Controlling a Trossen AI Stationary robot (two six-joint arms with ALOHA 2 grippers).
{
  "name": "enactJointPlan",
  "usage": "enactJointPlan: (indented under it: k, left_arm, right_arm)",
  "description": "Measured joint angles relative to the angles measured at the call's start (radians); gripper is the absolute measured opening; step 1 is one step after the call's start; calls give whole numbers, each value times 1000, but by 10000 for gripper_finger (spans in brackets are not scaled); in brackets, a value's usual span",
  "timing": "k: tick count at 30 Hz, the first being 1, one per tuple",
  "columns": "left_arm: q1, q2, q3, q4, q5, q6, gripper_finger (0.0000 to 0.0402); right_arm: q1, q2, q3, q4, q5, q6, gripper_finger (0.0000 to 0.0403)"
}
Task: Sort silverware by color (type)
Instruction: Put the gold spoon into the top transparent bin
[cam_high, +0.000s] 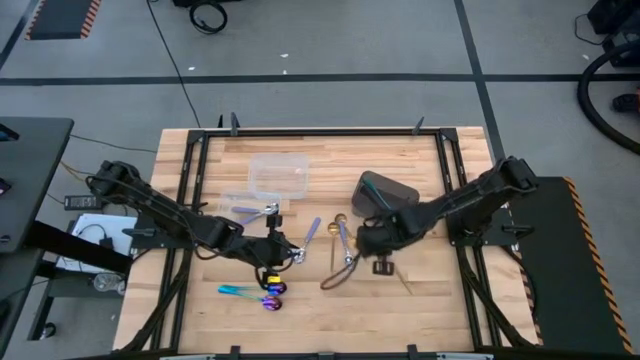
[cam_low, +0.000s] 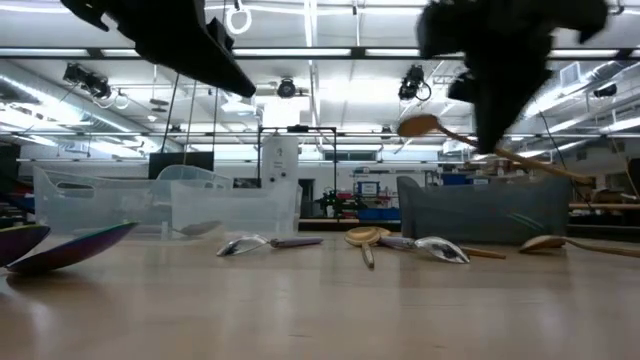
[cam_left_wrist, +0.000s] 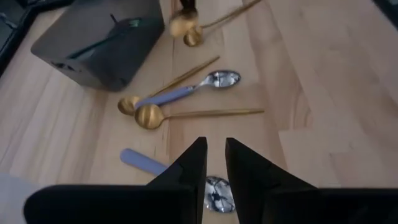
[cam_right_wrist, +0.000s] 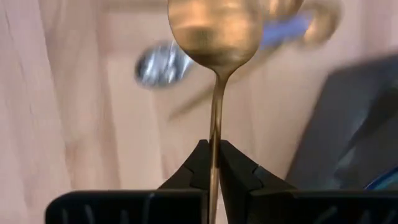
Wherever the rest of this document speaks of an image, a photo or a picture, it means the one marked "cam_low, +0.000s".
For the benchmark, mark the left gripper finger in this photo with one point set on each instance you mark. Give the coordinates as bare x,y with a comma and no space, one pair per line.
225,70

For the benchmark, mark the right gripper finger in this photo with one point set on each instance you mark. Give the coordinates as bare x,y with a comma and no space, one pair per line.
495,115

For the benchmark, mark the gold spoon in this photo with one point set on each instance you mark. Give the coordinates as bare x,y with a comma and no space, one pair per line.
362,236
417,125
542,243
482,252

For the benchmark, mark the iridescent blue spoon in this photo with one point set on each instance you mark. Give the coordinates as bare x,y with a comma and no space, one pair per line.
75,250
20,242
525,221

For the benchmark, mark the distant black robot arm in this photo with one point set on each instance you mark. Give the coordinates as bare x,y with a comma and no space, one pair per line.
337,202

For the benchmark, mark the round black lamp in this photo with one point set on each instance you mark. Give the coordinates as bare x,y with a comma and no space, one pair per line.
286,88

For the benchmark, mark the blue box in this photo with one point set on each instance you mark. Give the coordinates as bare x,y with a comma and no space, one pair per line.
457,179

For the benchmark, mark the black monitor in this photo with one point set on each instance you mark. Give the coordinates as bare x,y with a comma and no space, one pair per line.
180,160

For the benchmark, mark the dark gray plastic bin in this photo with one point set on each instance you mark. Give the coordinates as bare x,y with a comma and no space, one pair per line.
450,210

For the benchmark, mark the white cabinet machine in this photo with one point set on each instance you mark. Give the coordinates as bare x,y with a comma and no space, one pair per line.
280,160

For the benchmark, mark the wooden workbench top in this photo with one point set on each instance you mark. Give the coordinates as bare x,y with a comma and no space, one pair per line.
605,206

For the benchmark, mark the small lit screen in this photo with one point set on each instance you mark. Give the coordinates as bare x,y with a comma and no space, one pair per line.
368,188

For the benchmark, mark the clear plastic container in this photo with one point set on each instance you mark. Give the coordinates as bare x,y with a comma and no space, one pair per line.
270,210
100,210

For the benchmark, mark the blue storage bins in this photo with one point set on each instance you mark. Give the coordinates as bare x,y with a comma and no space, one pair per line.
377,214

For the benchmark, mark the black overhead camera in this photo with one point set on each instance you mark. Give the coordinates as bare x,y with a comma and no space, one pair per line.
87,80
411,80

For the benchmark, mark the black frame stand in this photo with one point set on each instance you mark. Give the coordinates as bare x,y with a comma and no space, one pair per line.
300,128

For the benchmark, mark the black aluminium table frame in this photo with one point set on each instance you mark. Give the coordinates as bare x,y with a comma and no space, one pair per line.
357,52

